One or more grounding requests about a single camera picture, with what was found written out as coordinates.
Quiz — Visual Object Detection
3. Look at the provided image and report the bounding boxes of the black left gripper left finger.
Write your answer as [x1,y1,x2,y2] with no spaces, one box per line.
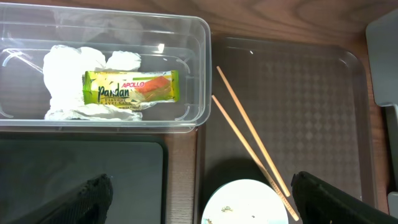
[11,174,113,224]

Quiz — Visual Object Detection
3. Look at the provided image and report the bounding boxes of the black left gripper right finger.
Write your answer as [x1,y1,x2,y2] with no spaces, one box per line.
[291,171,397,224]

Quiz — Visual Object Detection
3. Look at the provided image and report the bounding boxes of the long wooden chopstick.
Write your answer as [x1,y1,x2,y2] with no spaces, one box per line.
[211,95,299,222]

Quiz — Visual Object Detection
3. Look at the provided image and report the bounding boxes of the light blue rice bowl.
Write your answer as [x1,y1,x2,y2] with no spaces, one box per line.
[201,179,289,224]

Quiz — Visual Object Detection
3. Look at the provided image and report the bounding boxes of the yellow snack wrapper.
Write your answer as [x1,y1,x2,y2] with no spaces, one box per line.
[83,70,180,111]

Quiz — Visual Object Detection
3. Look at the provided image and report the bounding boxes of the short wooden chopstick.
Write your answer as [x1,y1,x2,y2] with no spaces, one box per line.
[216,66,290,197]

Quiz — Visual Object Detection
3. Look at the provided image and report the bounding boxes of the white napkin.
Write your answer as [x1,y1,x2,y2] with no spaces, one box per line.
[43,45,142,121]

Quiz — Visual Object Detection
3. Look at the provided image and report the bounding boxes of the grey dishwasher rack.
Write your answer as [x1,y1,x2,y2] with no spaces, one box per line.
[365,7,398,215]

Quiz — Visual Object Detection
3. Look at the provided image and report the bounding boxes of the black plastic tray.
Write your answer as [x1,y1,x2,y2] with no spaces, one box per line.
[1,133,169,223]

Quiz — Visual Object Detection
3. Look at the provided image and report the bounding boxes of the dark brown serving tray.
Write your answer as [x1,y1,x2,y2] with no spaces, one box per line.
[212,37,377,207]

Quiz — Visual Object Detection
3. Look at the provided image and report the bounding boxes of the clear plastic bin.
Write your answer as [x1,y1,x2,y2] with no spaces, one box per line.
[1,2,211,133]

